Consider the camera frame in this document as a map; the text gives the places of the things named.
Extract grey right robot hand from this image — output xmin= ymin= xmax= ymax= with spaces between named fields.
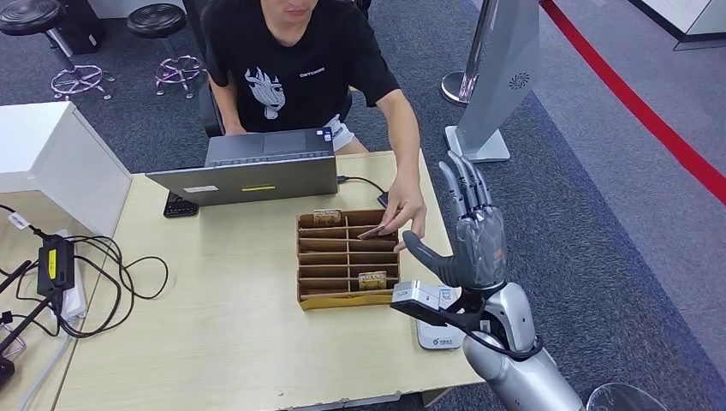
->
xmin=401 ymin=150 xmax=508 ymax=293

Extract person's left hand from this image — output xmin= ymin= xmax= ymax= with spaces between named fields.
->
xmin=378 ymin=172 xmax=428 ymax=254

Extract white ID card reader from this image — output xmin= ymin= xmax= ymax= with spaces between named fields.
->
xmin=415 ymin=283 xmax=467 ymax=351

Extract cardboard card holder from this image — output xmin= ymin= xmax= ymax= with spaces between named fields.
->
xmin=295 ymin=208 xmax=402 ymax=312

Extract person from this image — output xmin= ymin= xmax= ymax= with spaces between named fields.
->
xmin=199 ymin=0 xmax=427 ymax=253

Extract grey laptop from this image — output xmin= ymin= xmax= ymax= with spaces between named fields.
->
xmin=145 ymin=127 xmax=339 ymax=207

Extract grey kiosk stand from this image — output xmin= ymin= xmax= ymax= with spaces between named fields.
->
xmin=444 ymin=0 xmax=540 ymax=164

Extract grey round dome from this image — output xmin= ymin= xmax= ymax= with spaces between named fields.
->
xmin=584 ymin=383 xmax=670 ymax=411

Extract black keypad device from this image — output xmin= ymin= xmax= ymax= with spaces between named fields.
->
xmin=163 ymin=193 xmax=199 ymax=219

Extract black round stool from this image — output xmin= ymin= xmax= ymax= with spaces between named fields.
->
xmin=125 ymin=3 xmax=206 ymax=100
xmin=0 ymin=0 xmax=117 ymax=102

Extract white counter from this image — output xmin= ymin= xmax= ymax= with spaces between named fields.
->
xmin=629 ymin=0 xmax=726 ymax=52

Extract white cabinet box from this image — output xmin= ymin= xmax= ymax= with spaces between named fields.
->
xmin=0 ymin=102 xmax=133 ymax=238

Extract white power strip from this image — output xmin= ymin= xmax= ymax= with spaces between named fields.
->
xmin=53 ymin=229 xmax=89 ymax=322

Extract black power adapter yellow label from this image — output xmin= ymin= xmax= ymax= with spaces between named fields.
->
xmin=36 ymin=235 xmax=76 ymax=299

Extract black bin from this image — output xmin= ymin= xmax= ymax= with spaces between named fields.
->
xmin=57 ymin=0 xmax=106 ymax=55

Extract black tripod legs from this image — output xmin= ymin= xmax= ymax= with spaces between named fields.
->
xmin=0 ymin=259 xmax=63 ymax=387

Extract clear plastic piece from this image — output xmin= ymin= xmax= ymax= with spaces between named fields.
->
xmin=0 ymin=323 xmax=27 ymax=361

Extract black USB cable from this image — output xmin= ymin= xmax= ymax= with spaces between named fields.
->
xmin=336 ymin=174 xmax=388 ymax=197

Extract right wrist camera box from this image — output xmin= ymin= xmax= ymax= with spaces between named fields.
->
xmin=390 ymin=280 xmax=483 ymax=329

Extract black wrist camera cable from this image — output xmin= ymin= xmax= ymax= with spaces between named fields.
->
xmin=437 ymin=317 xmax=545 ymax=362

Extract chrome stanchion post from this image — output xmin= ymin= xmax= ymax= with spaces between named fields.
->
xmin=441 ymin=0 xmax=500 ymax=108

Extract black tangled cable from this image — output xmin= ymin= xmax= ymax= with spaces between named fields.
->
xmin=14 ymin=235 xmax=170 ymax=340

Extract black cable white tag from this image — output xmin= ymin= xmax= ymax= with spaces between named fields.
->
xmin=0 ymin=204 xmax=46 ymax=240

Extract grey cable conduit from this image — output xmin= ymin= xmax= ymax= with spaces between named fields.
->
xmin=16 ymin=334 xmax=72 ymax=411

